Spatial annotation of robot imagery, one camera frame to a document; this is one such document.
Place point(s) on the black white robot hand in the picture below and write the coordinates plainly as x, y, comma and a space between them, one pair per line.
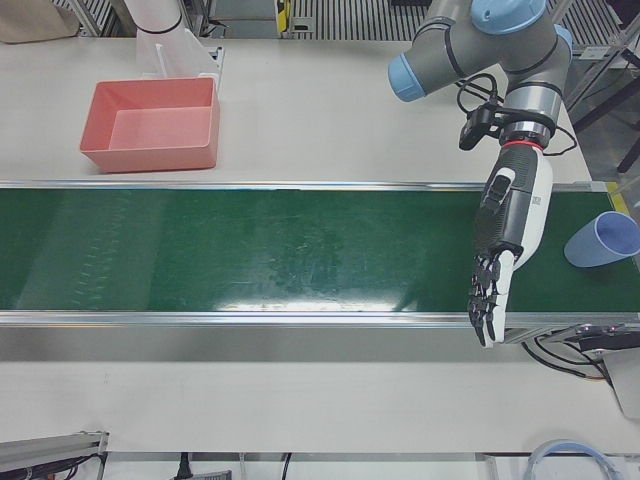
520, 210

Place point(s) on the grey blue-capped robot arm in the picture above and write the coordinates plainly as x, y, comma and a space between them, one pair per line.
480, 45

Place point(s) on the light blue plastic cup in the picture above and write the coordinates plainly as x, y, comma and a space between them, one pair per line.
585, 247

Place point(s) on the pink plastic box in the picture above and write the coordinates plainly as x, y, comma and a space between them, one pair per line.
150, 157

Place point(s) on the yellow tape strip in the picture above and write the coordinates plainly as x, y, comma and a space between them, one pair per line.
619, 200

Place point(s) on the black stand leg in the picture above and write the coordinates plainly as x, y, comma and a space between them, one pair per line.
629, 150

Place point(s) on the silver Huawei laptop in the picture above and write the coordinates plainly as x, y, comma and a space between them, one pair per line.
627, 385

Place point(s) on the green conveyor belt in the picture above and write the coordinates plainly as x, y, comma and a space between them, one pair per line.
250, 250

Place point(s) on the yellow black sign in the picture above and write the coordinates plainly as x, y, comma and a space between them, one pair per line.
283, 12

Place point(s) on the beige fabric bag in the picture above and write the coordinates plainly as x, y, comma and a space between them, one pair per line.
35, 20

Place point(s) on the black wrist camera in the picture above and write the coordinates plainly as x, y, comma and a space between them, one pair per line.
472, 131

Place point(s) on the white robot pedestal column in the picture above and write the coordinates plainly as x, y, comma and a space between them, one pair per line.
155, 15

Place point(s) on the aluminium profile rail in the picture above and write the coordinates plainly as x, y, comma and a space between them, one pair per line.
50, 445

